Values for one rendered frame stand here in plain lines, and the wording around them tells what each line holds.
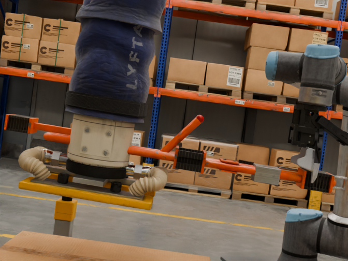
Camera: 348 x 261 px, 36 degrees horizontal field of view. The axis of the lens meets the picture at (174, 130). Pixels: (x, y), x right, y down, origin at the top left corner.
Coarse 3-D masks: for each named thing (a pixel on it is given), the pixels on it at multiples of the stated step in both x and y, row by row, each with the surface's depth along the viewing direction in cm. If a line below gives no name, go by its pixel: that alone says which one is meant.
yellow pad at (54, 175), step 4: (52, 172) 156; (56, 172) 156; (52, 176) 155; (56, 176) 155; (72, 176) 156; (68, 180) 155; (108, 184) 155; (124, 184) 156; (128, 184) 156; (124, 188) 155; (148, 192) 155; (152, 192) 155; (152, 196) 155
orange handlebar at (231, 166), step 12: (48, 132) 150; (60, 132) 175; (144, 156) 147; (156, 156) 147; (168, 156) 147; (216, 168) 147; (228, 168) 147; (240, 168) 146; (252, 168) 147; (288, 180) 147; (300, 180) 146
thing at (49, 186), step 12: (24, 180) 138; (36, 180) 138; (48, 180) 141; (60, 180) 139; (48, 192) 136; (60, 192) 136; (72, 192) 136; (84, 192) 136; (96, 192) 137; (108, 192) 138; (120, 192) 141; (120, 204) 136; (132, 204) 136; (144, 204) 136
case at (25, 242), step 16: (16, 240) 159; (32, 240) 161; (48, 240) 163; (64, 240) 165; (80, 240) 168; (0, 256) 142; (16, 256) 144; (32, 256) 146; (48, 256) 148; (64, 256) 150; (80, 256) 152; (96, 256) 154; (112, 256) 156; (128, 256) 158; (144, 256) 160; (160, 256) 162; (176, 256) 164; (192, 256) 166
